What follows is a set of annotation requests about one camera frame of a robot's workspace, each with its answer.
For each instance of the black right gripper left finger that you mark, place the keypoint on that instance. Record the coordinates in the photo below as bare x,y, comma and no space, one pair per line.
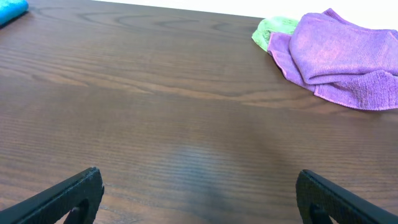
78,198

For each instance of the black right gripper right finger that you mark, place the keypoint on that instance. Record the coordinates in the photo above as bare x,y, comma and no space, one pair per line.
322,201

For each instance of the purple crumpled cloth on green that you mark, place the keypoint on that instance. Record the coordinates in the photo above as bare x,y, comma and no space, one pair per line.
339,61

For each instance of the blue folded cloth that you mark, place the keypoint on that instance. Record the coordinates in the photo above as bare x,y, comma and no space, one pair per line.
11,9

